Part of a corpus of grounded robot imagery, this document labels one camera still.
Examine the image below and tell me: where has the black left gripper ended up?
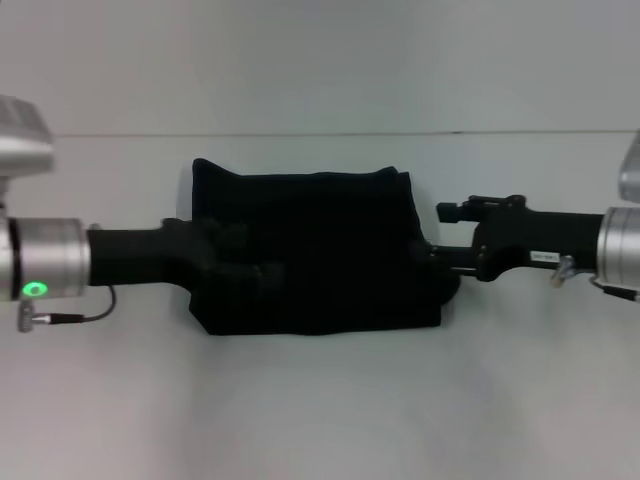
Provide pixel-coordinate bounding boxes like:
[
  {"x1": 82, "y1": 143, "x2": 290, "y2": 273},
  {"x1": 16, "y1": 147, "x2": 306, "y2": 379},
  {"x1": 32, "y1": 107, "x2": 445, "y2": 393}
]
[{"x1": 87, "y1": 217, "x2": 287, "y2": 297}]

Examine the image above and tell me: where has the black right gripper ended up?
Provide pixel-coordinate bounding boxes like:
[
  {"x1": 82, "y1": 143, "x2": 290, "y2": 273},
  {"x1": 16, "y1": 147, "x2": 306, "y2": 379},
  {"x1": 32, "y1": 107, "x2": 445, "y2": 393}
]
[{"x1": 407, "y1": 193, "x2": 607, "y2": 283}]

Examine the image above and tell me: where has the black shirt with FREE print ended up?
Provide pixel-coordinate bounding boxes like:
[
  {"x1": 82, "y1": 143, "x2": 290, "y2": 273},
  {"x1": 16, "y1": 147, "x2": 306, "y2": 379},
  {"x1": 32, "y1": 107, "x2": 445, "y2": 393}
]
[{"x1": 189, "y1": 158, "x2": 464, "y2": 337}]

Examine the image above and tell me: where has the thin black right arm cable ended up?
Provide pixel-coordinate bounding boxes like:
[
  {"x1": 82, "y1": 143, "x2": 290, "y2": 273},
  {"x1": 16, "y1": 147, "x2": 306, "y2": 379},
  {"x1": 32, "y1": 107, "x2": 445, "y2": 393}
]
[{"x1": 549, "y1": 253, "x2": 640, "y2": 304}]

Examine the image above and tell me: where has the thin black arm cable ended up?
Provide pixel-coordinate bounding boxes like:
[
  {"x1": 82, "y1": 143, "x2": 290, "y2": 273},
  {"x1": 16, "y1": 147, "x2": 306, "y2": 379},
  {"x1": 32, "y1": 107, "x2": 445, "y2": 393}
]
[
  {"x1": 549, "y1": 253, "x2": 640, "y2": 304},
  {"x1": 17, "y1": 287, "x2": 118, "y2": 334}
]

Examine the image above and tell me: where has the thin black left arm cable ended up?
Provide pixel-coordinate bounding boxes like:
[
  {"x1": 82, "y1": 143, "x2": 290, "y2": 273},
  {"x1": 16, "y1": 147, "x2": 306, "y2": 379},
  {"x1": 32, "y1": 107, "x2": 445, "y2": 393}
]
[{"x1": 17, "y1": 287, "x2": 118, "y2": 334}]

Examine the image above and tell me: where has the silver right wrist depth camera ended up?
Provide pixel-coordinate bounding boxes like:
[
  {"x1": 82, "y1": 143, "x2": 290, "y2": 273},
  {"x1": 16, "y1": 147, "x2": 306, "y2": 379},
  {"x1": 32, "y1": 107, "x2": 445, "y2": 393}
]
[{"x1": 617, "y1": 132, "x2": 640, "y2": 202}]

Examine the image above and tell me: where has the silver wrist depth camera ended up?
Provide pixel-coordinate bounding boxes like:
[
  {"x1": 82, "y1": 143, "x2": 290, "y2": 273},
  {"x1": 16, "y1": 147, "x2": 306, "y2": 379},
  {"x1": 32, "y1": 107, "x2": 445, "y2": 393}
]
[
  {"x1": 0, "y1": 94, "x2": 56, "y2": 177},
  {"x1": 617, "y1": 132, "x2": 640, "y2": 202}
]

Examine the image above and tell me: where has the silver left wrist depth camera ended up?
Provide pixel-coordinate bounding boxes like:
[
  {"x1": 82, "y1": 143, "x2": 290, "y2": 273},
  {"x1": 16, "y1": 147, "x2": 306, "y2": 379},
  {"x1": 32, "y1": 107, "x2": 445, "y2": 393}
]
[{"x1": 0, "y1": 94, "x2": 56, "y2": 177}]

